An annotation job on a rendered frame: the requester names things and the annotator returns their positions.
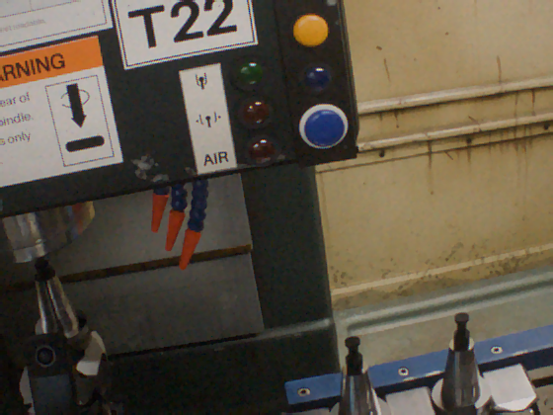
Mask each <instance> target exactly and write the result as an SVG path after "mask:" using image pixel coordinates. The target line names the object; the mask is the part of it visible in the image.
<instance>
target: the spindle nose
mask: <svg viewBox="0 0 553 415"><path fill-rule="evenodd" d="M96 211H97V201H90V202H86V203H81V204H76V205H72V206H67V207H58V208H53V209H49V210H39V211H35V212H30V213H25V214H21V215H16V216H12V217H7V218H0V264H11V263H13V264H18V263H23V262H27V261H31V260H33V259H39V258H41V257H44V256H46V255H48V254H50V253H54V252H56V251H58V250H59V249H61V248H63V247H64V246H67V245H69V244H70V243H71V242H72V241H74V240H75V238H77V237H78V236H80V235H81V234H82V233H83V232H84V231H85V230H86V227H87V226H88V225H90V223H91V222H92V219H93V217H94V215H95V213H96Z"/></svg>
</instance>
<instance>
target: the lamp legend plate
mask: <svg viewBox="0 0 553 415"><path fill-rule="evenodd" d="M179 73H180V78H181V82H182V87H183V88H182V91H183V96H184V101H185V104H186V109H187V118H188V123H189V128H190V132H191V137H192V142H193V151H194V156H195V161H196V164H197V173H198V174H204V173H209V172H214V171H220V170H226V169H230V168H236V167H237V164H236V158H235V153H234V148H233V136H232V132H231V126H230V121H229V117H228V111H227V106H226V101H225V95H224V93H225V91H224V85H223V80H222V75H221V70H220V64H219V63H218V64H213V65H208V66H203V67H198V68H192V69H188V70H183V71H180V72H179Z"/></svg>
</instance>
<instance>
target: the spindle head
mask: <svg viewBox="0 0 553 415"><path fill-rule="evenodd" d="M337 1H338V9H339V17H340V26H341V33H342V42H343V49H344V52H345V59H346V68H347V75H348V85H349V93H350V102H351V110H352V115H353V120H354V128H355V146H356V153H358V152H359V146H358V144H357V143H356V141H357V138H358V131H359V120H358V111H357V101H356V84H355V80H354V76H353V67H352V58H351V50H350V41H349V32H348V26H347V23H346V15H345V6H344V0H337ZM108 4H109V8H110V11H111V13H110V15H111V18H112V22H113V24H112V26H113V27H112V28H109V29H103V30H99V31H94V32H90V33H84V34H79V35H75V36H72V37H69V38H65V39H60V40H54V41H45V42H40V43H36V44H31V45H26V46H22V47H19V48H16V49H11V50H7V51H1V52H0V57H3V56H8V55H13V54H18V53H22V52H27V51H30V50H33V49H37V48H42V47H48V46H52V45H57V44H62V43H67V42H76V41H79V40H82V39H85V38H90V37H95V36H97V37H98V40H99V47H100V51H101V54H102V55H101V58H102V60H103V64H104V71H105V74H106V78H107V80H106V82H107V86H108V89H109V97H110V100H111V104H112V111H113V115H114V118H115V122H116V123H115V126H116V129H117V133H118V143H119V148H120V151H121V155H122V159H123V162H121V163H116V164H112V165H107V166H101V167H97V168H92V169H87V170H82V171H77V172H72V173H68V174H63V175H58V176H53V177H48V178H43V179H39V180H31V181H26V182H21V183H16V184H12V185H7V186H2V187H0V218H7V217H12V216H16V215H21V214H25V213H30V212H35V211H39V210H49V209H53V208H62V207H67V206H72V205H76V204H81V203H86V202H90V201H95V200H99V199H104V198H111V197H119V196H125V195H129V194H135V193H140V192H145V191H150V190H155V189H160V188H166V187H171V186H176V185H182V184H186V183H191V182H196V181H202V180H207V179H212V178H218V177H224V176H228V175H234V174H239V173H245V172H251V171H256V170H261V169H267V168H272V167H277V166H283V165H288V164H294V163H298V162H297V154H296V148H295V141H294V134H293V128H292V121H291V114H290V108H289V101H288V91H287V82H286V75H285V69H284V63H283V56H282V49H281V43H280V37H279V31H278V25H277V14H276V8H275V2H274V0H251V4H252V9H253V15H254V21H255V32H256V38H257V43H256V44H251V45H245V46H240V47H235V48H229V49H224V50H219V51H214V52H208V53H203V54H197V55H193V56H187V57H182V58H176V59H171V60H166V61H160V62H155V63H151V64H148V65H145V66H140V67H134V68H129V69H124V63H123V59H122V56H121V55H122V52H121V48H120V45H119V34H118V31H117V29H118V27H117V23H116V20H115V13H114V9H113V2H112V0H108ZM246 56H255V57H259V58H260V59H262V60H263V61H264V62H265V63H266V65H267V66H268V77H267V81H266V83H265V84H264V85H263V86H261V87H259V88H257V89H254V90H244V89H241V88H238V87H237V86H236V85H235V84H234V83H233V81H232V79H231V76H230V72H231V69H232V65H233V64H234V63H235V61H236V60H238V59H239V58H243V57H246ZM218 63H219V64H220V70H221V75H222V80H223V85H224V91H225V93H224V95H225V101H226V106H227V111H228V117H229V121H230V126H231V132H232V136H233V148H234V153H235V158H236V164H237V167H236V168H230V169H226V170H220V171H214V172H209V173H204V174H198V169H197V164H196V161H195V156H194V151H193V142H192V137H191V132H190V128H189V123H188V118H187V109H186V104H185V101H184V96H183V91H182V88H183V87H182V82H181V78H180V73H179V72H180V71H183V70H188V69H192V68H198V67H203V66H208V65H213V64H218ZM253 95H261V96H264V97H266V98H268V99H269V100H270V101H271V102H272V104H273V106H274V110H275V112H274V116H273V119H272V120H271V121H270V123H269V124H267V125H266V126H264V127H263V128H260V129H250V128H247V127H245V126H243V125H242V124H241V123H240V122H239V120H238V118H239V117H238V107H239V105H240V103H241V102H242V100H244V99H245V98H247V97H249V96H253ZM262 132H263V133H268V134H270V135H272V136H273V137H275V138H276V140H277V141H278V144H279V147H280V153H279V156H278V158H277V159H276V161H275V162H273V163H272V164H270V165H268V166H264V167H258V166H255V165H252V164H251V163H249V162H248V161H247V159H246V158H245V155H244V145H245V143H246V141H247V140H248V139H249V138H250V137H251V136H253V135H254V134H257V133H262Z"/></svg>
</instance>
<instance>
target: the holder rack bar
mask: <svg viewBox="0 0 553 415"><path fill-rule="evenodd" d="M474 346H475V349H476V350H475V353H476V357H477V361H478V362H477V365H478V368H479V371H481V370H486V369H491V368H496V367H499V366H502V365H505V364H509V363H514V362H518V361H520V362H523V365H524V367H525V368H526V369H527V370H528V371H531V370H536V369H540V368H544V367H549V366H553V324H549V325H545V326H541V327H536V328H532V329H527V330H523V331H520V332H517V333H513V334H510V335H506V336H501V337H496V338H491V339H487V340H483V341H478V342H474ZM447 354H448V349H445V350H440V351H436V352H430V353H426V354H422V355H418V356H416V357H413V358H407V359H403V360H398V361H393V362H388V363H384V364H378V365H374V366H368V369H369V371H370V374H371V380H372V383H373V385H374V388H375V394H376V396H377V397H379V398H380V399H381V395H380V394H382V393H384V392H388V391H392V390H395V389H399V388H403V387H409V386H413V385H419V384H423V383H425V384H427V385H428V386H429V388H430V390H431V393H432V392H433V389H434V386H435V384H436V383H437V382H439V381H440V380H441V379H442V378H443V373H444V370H445V367H446V360H447ZM341 375H342V372H339V373H329V374H325V375H319V376H314V377H310V378H305V379H300V380H296V381H290V382H286V383H284V384H283V388H284V393H285V397H286V402H287V407H288V411H296V410H297V409H302V408H306V407H312V406H319V405H328V406H329V413H330V411H331V410H332V408H333V407H334V406H335V405H336V404H337V403H339V402H340V389H341Z"/></svg>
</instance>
